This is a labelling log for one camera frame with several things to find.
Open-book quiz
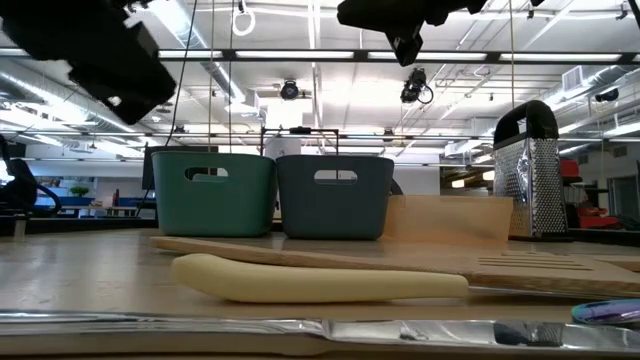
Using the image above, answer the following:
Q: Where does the metal box grater black handle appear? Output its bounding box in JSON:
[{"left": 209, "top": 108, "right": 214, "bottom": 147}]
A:
[{"left": 492, "top": 99, "right": 570, "bottom": 239}]

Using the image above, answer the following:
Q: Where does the round-headed wooden slotted spatula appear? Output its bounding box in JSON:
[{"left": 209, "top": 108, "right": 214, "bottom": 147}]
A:
[{"left": 579, "top": 253, "right": 640, "bottom": 274}]

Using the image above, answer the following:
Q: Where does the square-headed wooden slotted spatula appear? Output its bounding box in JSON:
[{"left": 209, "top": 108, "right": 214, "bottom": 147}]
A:
[{"left": 149, "top": 235, "right": 640, "bottom": 300}]

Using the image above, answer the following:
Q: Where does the silver ventilation duct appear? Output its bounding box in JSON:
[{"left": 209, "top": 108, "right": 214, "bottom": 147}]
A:
[
  {"left": 549, "top": 64, "right": 640, "bottom": 104},
  {"left": 0, "top": 62, "right": 146, "bottom": 136}
]

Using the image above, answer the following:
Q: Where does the green plastic bin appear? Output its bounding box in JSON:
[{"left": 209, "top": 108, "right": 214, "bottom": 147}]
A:
[{"left": 151, "top": 151, "right": 278, "bottom": 238}]

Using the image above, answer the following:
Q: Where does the white looped cable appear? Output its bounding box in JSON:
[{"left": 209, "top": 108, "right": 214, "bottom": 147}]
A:
[{"left": 231, "top": 0, "right": 257, "bottom": 38}]

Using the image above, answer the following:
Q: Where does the dark teal plastic bin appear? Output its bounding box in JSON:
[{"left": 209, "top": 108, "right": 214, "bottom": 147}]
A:
[{"left": 275, "top": 154, "right": 395, "bottom": 241}]

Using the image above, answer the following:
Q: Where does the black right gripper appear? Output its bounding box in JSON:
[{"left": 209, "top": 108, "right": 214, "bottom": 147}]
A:
[{"left": 335, "top": 0, "right": 489, "bottom": 68}]

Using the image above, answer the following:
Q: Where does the black hanging cable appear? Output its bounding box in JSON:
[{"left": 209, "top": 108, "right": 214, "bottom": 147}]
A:
[{"left": 135, "top": 0, "right": 200, "bottom": 217}]

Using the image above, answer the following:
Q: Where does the yellow-handled knife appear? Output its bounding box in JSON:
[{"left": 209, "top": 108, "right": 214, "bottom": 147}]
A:
[{"left": 169, "top": 253, "right": 640, "bottom": 304}]

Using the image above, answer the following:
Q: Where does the shelf with red bins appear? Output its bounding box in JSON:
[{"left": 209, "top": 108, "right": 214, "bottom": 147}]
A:
[{"left": 559, "top": 158, "right": 620, "bottom": 230}]

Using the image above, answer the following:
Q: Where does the black monitor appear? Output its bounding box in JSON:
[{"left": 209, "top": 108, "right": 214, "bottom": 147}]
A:
[{"left": 142, "top": 145, "right": 220, "bottom": 191}]

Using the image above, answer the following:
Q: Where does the iridescent rainbow spoon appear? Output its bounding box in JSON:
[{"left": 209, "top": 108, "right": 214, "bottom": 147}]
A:
[{"left": 571, "top": 298, "right": 640, "bottom": 326}]

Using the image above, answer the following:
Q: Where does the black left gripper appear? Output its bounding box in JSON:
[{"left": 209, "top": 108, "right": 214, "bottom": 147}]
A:
[{"left": 67, "top": 22, "right": 178, "bottom": 127}]

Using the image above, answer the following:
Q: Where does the thin hanging cord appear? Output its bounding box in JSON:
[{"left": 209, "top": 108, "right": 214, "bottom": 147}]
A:
[
  {"left": 508, "top": 0, "right": 515, "bottom": 124},
  {"left": 227, "top": 0, "right": 234, "bottom": 154},
  {"left": 207, "top": 0, "right": 216, "bottom": 154}
]

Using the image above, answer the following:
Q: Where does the long wooden background table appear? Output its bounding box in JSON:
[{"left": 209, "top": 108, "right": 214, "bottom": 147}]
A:
[{"left": 55, "top": 203, "right": 142, "bottom": 218}]

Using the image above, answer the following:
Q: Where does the silver butter knife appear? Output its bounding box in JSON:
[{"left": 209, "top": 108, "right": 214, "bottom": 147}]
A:
[{"left": 0, "top": 308, "right": 640, "bottom": 351}]

